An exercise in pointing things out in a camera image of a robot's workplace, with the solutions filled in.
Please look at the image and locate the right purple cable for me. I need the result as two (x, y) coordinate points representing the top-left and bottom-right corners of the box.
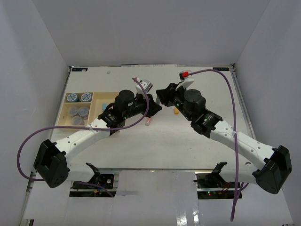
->
(188, 68), (250, 222)

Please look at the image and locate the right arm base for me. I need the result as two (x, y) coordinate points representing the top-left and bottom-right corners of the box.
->
(194, 173), (235, 200)

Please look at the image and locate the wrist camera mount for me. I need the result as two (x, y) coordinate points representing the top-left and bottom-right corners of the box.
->
(177, 70), (195, 89)
(136, 78), (153, 95)

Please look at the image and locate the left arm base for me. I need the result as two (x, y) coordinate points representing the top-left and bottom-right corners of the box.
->
(69, 174), (117, 198)

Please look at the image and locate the blue capped highlighter pen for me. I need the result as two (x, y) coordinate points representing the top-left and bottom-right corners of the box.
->
(102, 103), (108, 111)

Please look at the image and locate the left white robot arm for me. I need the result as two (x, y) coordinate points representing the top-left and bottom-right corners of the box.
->
(34, 90), (162, 188)

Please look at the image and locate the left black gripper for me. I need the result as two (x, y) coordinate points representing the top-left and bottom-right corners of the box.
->
(123, 91), (162, 120)

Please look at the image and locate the left table logo sticker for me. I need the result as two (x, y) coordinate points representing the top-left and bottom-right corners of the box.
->
(71, 67), (88, 72)

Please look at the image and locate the table logo sticker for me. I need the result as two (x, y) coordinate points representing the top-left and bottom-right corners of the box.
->
(213, 67), (230, 72)
(71, 67), (88, 72)

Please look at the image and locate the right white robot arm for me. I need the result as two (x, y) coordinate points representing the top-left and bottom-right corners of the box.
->
(156, 83), (292, 194)

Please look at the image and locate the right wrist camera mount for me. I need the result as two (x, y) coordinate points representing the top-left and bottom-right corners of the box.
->
(177, 70), (195, 89)

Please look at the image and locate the beige wooden organizer tray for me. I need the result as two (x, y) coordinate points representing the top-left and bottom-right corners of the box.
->
(56, 92), (118, 127)

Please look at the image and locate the blue white ink jar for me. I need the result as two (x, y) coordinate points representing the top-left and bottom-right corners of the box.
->
(80, 92), (92, 102)
(66, 93), (79, 103)

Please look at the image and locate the orange highlighter pen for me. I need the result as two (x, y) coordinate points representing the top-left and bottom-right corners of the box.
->
(145, 117), (152, 126)

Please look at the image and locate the orange highlighter cap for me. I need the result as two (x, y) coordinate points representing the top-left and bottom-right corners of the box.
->
(174, 107), (180, 115)

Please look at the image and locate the paperclip jar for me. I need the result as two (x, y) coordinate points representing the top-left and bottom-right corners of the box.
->
(71, 116), (85, 126)
(78, 106), (89, 119)
(68, 106), (78, 117)

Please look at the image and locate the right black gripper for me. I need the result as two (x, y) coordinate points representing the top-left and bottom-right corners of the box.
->
(156, 83), (193, 122)

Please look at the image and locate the right table logo sticker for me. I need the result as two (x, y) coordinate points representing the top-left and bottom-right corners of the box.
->
(213, 67), (230, 72)

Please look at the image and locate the aluminium table rail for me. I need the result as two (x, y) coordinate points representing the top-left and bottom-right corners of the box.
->
(230, 63), (269, 170)

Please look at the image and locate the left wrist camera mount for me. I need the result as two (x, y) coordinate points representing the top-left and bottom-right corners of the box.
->
(136, 78), (153, 95)

